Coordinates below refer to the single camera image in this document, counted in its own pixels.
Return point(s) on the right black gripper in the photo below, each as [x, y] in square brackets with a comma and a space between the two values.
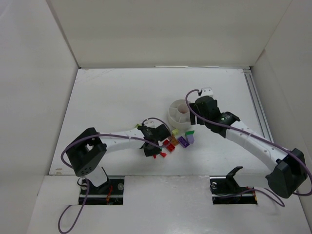
[195, 113]

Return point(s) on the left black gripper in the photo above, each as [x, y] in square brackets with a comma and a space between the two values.
[151, 149]

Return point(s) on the red 2x4 brick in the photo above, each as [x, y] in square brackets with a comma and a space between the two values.
[169, 146]

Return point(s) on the pale yellow small brick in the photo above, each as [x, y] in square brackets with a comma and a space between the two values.
[175, 132]

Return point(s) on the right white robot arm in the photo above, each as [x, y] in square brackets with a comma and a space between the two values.
[288, 168]

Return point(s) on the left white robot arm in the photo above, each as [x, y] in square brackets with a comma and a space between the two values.
[87, 150]

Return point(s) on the white round divided container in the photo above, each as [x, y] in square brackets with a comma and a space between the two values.
[179, 115]

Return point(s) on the orange 2x4 brick right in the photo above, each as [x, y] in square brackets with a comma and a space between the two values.
[174, 141]

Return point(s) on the green curved brick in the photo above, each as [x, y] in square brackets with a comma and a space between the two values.
[189, 132]

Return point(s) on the lavender slope brick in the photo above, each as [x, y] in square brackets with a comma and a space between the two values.
[190, 138]

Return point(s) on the purple 2x4 brick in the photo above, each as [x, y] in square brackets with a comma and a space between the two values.
[183, 142]

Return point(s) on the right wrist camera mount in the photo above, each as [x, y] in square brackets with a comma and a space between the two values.
[206, 92]

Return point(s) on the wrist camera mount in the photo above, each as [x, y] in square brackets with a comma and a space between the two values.
[148, 123]
[206, 92]

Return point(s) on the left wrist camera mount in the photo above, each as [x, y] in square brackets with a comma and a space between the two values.
[148, 123]

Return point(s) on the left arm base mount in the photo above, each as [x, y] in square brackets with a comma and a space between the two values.
[111, 193]

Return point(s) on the aluminium rail right side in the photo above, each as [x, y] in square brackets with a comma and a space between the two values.
[260, 114]

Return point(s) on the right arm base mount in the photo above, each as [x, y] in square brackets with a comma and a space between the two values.
[226, 191]

